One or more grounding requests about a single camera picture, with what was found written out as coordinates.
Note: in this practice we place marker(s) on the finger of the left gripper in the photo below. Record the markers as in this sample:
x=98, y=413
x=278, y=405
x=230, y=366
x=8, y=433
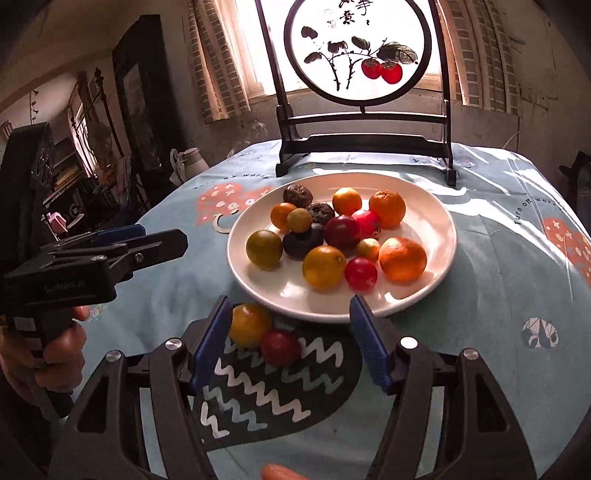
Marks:
x=144, y=252
x=89, y=242

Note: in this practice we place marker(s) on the white ceramic plate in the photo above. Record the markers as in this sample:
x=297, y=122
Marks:
x=284, y=290

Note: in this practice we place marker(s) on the red cherry tomato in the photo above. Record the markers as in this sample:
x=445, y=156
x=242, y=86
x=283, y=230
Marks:
x=361, y=274

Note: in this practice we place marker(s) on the round painted table screen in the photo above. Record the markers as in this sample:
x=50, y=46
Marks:
x=362, y=56

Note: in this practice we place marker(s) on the checked curtain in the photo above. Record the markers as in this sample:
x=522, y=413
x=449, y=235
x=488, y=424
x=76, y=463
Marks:
x=218, y=71
x=480, y=61

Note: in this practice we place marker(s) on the dark red tomato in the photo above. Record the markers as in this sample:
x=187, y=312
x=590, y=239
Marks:
x=343, y=232

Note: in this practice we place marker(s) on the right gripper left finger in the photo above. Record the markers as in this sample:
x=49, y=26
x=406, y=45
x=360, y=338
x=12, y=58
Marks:
x=103, y=436

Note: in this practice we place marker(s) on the dark framed wall picture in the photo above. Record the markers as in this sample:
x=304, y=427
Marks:
x=147, y=103

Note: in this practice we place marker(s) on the large orange mandarin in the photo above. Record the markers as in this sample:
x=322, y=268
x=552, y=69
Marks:
x=402, y=260

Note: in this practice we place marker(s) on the left checked curtain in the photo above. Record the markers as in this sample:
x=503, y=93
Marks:
x=218, y=71

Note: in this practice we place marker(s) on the right checked curtain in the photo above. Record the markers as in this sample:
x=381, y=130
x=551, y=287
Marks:
x=480, y=61

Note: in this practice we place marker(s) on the yellow orange round fruit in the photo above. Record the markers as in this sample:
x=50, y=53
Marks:
x=324, y=267

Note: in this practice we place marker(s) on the small orange tomato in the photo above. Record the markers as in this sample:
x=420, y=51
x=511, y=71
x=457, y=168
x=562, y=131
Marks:
x=279, y=213

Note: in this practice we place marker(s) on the white ceramic jug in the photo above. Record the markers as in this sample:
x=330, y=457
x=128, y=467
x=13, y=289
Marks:
x=186, y=165

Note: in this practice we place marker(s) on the right hand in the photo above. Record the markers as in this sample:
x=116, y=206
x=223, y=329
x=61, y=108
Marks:
x=278, y=472

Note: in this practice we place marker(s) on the small yellow green tomato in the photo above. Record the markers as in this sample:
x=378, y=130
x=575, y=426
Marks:
x=299, y=220

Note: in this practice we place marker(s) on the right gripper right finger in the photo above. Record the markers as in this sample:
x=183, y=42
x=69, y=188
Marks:
x=480, y=435

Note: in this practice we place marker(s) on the left hand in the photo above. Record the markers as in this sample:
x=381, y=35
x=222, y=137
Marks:
x=63, y=359

